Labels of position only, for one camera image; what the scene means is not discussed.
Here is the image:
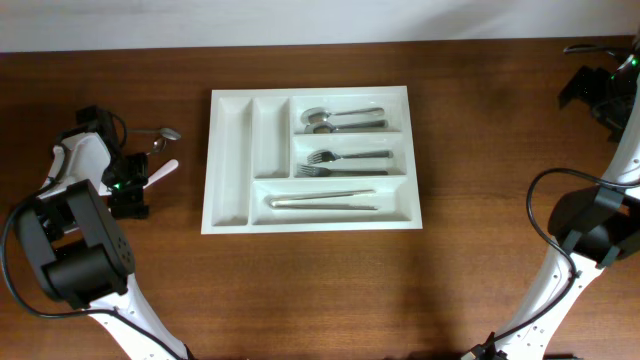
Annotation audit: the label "large metal spoon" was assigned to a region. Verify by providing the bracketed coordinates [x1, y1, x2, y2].
[304, 119, 388, 134]
[300, 107, 385, 125]

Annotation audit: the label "white plastic cutlery tray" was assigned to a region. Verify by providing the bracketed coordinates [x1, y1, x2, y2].
[201, 86, 422, 234]

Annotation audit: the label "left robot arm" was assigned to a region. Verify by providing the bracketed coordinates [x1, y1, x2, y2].
[4, 130, 192, 359]

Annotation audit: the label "small metal teaspoon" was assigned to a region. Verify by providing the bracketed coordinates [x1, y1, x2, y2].
[128, 127, 182, 141]
[146, 137, 167, 156]

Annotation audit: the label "metal tongs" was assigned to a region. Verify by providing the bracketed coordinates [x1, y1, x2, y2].
[265, 190, 378, 211]

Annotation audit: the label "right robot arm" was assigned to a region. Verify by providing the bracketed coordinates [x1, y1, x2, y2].
[464, 43, 639, 360]

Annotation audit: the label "metal fork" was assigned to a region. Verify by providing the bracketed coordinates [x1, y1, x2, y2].
[307, 150, 394, 165]
[297, 165, 389, 177]

